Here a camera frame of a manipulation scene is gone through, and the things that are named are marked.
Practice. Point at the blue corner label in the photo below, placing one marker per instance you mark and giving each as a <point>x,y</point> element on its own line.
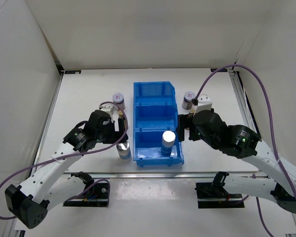
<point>72,72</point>
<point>222,70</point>

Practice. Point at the left aluminium frame rail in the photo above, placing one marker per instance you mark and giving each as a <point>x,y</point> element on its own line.
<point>50,112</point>

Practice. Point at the blue three-compartment plastic bin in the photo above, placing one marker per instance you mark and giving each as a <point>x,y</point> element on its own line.
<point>154,112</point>

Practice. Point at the yellow-label small bottle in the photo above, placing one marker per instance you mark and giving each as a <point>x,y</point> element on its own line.
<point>121,115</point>
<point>189,118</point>

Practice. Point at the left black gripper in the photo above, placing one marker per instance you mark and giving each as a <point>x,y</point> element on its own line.
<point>115,136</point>

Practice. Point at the left dark sauce jar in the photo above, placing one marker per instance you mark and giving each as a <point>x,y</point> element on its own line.
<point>118,99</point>

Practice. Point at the right blue corner label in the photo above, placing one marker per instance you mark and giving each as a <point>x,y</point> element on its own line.
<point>222,70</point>

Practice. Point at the aluminium frame rail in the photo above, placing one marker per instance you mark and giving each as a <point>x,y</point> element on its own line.
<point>50,112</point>
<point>143,175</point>
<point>242,99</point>

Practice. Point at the left blue corner label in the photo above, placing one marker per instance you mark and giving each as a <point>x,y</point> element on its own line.
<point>72,72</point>

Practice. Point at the right yellow-label small bottle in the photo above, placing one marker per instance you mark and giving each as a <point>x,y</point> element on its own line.
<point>189,118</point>

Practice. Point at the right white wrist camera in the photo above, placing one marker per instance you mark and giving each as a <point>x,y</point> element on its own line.
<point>203,102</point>

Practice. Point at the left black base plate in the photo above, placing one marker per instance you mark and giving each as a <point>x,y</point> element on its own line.
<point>97,196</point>

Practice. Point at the right aluminium frame rail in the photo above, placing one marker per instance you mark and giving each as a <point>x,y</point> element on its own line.
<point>242,99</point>

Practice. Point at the front aluminium frame rail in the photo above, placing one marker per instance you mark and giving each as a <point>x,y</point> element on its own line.
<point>143,175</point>

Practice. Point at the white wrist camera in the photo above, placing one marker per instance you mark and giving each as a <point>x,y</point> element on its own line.
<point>203,102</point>
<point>109,109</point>

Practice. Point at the silver-lid shaker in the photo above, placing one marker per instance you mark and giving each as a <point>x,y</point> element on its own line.
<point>123,150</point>
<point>167,143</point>

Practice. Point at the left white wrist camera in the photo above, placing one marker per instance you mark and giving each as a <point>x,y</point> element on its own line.
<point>109,109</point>

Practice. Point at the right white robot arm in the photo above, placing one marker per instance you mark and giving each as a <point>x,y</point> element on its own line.
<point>244,144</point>

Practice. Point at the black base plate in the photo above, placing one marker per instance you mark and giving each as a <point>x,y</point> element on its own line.
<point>209,197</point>
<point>97,196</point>

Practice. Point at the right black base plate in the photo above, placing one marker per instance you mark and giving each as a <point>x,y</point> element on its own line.
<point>209,197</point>

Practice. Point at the dark sauce jar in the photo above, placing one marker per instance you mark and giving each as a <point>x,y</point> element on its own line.
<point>187,100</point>
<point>118,99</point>

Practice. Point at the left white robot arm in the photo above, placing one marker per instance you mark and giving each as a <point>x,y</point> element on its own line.
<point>31,200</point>

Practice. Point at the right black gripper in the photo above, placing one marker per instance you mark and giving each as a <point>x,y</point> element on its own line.
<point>181,125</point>

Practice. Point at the right dark sauce jar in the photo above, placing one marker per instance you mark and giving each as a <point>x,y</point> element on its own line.
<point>187,100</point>

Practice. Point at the left yellow-label small bottle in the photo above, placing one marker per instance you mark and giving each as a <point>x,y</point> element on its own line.
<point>121,115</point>

